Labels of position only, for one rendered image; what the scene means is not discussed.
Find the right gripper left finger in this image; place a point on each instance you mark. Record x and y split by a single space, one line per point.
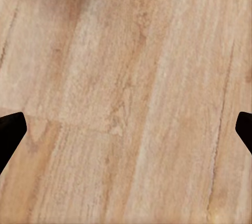
12 130

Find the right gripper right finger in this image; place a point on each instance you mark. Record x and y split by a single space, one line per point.
244 128

